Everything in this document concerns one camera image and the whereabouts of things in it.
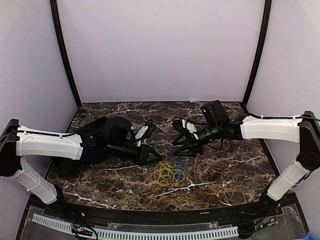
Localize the black compartment tray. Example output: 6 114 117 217
52 158 83 178

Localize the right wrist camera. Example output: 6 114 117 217
172 119 199 140

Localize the yellow cable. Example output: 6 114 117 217
149 153 187 188

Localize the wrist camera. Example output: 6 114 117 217
134 119 156 147
172 119 199 140

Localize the blue object at corner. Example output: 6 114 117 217
303 231 320 240

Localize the right black frame post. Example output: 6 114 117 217
241 0 272 108

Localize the white slotted cable duct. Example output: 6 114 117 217
32 213 239 240

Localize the left black frame post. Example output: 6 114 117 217
49 0 82 108

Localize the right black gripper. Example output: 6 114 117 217
172 121 222 157

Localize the black front rail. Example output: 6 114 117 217
27 194 301 230

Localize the black frame post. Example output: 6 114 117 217
49 0 82 108
241 0 272 108

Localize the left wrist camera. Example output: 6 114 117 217
134 119 156 147

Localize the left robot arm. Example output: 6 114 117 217
0 116 163 218

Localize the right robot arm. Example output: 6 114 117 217
172 100 320 217

